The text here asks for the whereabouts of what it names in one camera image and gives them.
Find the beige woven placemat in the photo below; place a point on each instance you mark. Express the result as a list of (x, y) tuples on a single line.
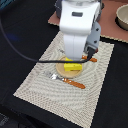
[(69, 102)]

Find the fork with wooden handle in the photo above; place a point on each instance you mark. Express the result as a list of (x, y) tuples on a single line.
[(92, 59)]

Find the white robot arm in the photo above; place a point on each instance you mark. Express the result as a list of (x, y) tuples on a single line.
[(81, 31)]

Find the round wooden plate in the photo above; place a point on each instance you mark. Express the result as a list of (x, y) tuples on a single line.
[(67, 74)]

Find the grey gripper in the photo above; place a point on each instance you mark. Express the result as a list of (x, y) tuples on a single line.
[(93, 37)]

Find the beige bowl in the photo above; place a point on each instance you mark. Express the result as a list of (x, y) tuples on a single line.
[(122, 15)]

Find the yellow toy cheese wedge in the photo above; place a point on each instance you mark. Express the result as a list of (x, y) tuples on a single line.
[(69, 66)]

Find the brown toy stove board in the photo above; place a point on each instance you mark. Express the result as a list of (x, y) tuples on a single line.
[(108, 20)]

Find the knife with wooden handle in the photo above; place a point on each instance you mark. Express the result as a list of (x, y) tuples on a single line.
[(55, 77)]

